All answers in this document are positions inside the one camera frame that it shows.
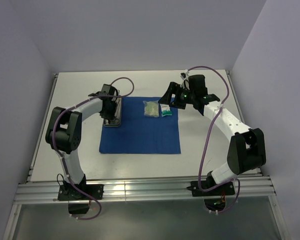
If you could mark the green printed glove packet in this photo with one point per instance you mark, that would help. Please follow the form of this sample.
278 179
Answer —
151 108

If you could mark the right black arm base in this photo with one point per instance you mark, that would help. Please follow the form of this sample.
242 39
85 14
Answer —
213 204

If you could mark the white teal gauze packet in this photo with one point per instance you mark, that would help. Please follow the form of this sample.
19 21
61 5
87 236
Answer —
165 110

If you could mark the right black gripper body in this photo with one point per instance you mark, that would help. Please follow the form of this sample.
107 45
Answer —
173 93

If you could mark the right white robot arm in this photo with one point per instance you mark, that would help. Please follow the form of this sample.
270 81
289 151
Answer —
246 145

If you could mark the metal instrument tray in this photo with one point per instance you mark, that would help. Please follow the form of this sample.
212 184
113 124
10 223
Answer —
113 117

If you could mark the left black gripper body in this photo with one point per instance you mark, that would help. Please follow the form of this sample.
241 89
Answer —
109 113

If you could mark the blue surgical cloth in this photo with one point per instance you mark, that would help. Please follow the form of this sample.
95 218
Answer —
140 134

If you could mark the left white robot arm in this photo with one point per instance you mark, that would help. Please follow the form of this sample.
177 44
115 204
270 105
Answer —
65 131

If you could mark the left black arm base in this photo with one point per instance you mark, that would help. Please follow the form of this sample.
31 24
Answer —
79 203

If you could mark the aluminium front rail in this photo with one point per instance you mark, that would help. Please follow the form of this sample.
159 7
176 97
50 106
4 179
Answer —
147 189

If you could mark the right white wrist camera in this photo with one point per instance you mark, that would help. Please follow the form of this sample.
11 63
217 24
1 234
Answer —
185 75

